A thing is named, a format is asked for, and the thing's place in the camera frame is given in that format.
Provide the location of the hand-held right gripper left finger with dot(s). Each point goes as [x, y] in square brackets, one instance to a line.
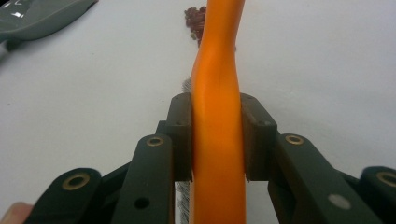
[182, 140]

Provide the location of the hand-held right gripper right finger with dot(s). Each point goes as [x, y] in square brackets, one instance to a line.
[260, 146]

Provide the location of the scatter of red beans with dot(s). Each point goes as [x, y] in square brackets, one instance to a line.
[194, 21]

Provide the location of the grey dustpan with orange edge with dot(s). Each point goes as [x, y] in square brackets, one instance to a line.
[46, 18]

